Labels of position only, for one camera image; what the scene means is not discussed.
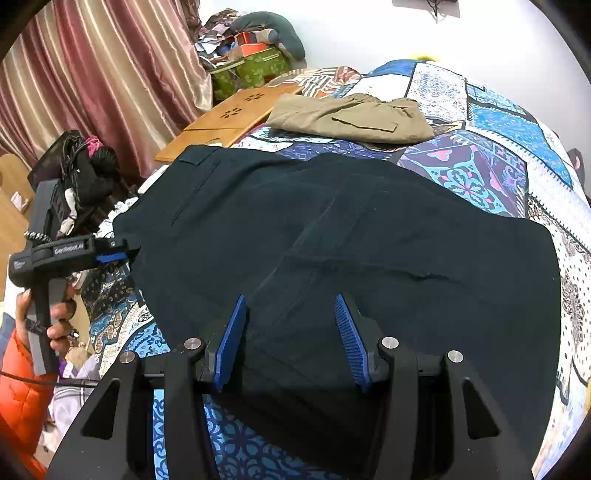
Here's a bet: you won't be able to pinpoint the white printed cloth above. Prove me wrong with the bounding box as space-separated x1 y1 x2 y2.
97 196 141 227

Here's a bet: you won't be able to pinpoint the thin black cable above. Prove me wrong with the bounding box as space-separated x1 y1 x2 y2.
0 369 101 386

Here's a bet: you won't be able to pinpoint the striped pink curtain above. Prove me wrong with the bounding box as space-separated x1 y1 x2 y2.
0 0 214 178

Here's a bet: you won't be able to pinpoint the light wooden board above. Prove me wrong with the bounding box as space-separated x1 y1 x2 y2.
0 154 37 301

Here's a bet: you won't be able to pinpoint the khaki pants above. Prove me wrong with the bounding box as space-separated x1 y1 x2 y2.
265 93 435 144

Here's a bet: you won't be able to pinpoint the blue patchwork blanket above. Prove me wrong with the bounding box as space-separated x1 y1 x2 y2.
81 58 591 480

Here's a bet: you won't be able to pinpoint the wooden lap desk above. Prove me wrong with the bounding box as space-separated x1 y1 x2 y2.
154 87 303 163

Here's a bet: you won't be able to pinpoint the green patterned storage box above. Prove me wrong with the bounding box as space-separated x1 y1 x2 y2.
210 44 290 101

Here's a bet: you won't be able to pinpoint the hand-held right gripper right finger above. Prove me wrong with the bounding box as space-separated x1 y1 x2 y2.
335 294 536 480

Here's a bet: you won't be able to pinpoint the black pants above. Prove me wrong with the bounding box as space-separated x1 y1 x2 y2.
113 144 561 480

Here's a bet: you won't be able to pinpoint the black mesh chair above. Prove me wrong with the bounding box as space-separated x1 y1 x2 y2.
34 130 122 232

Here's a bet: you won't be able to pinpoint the grey plush pillow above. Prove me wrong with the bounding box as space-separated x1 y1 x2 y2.
229 11 307 62

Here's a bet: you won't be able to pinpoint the pale lilac cloth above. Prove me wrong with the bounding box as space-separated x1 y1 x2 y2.
39 353 103 450

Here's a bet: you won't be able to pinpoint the orange striped bed sheet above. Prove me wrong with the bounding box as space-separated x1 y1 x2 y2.
265 66 369 100

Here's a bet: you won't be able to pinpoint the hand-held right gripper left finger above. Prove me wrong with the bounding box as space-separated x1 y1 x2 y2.
46 295 250 480

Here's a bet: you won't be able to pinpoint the pile of papers and clutter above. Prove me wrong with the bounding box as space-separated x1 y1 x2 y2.
195 11 245 63

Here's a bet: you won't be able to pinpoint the grey bag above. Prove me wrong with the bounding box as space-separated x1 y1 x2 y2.
568 148 588 186

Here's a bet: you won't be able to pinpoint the person's left hand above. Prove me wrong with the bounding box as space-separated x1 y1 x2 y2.
16 285 78 357

